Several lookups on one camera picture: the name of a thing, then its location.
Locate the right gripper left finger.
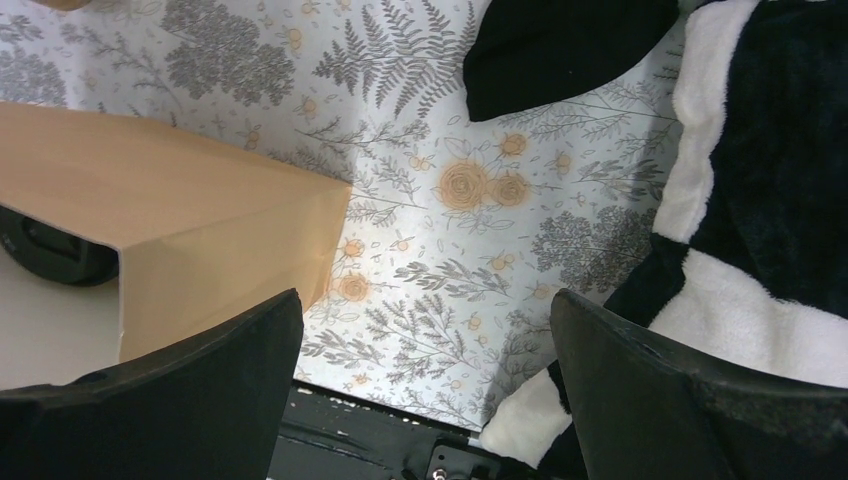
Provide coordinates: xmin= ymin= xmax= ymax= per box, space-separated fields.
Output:
xmin=1 ymin=290 xmax=304 ymax=479

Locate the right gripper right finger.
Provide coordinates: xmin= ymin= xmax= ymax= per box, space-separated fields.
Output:
xmin=550 ymin=290 xmax=847 ymax=479

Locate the brown paper takeout bag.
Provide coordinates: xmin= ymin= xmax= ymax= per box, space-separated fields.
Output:
xmin=1 ymin=102 xmax=351 ymax=389

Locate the black plastic cup lid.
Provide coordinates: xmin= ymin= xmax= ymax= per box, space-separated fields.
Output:
xmin=1 ymin=207 xmax=119 ymax=287

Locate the black white checkered pillow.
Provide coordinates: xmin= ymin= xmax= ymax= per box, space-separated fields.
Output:
xmin=479 ymin=1 xmax=847 ymax=479

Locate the floral patterned table mat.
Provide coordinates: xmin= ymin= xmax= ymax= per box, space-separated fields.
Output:
xmin=1 ymin=1 xmax=683 ymax=429

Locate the black cloth blue print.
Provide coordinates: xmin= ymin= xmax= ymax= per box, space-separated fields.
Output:
xmin=463 ymin=0 xmax=679 ymax=122

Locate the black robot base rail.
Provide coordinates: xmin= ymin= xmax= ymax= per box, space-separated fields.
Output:
xmin=267 ymin=381 xmax=534 ymax=480

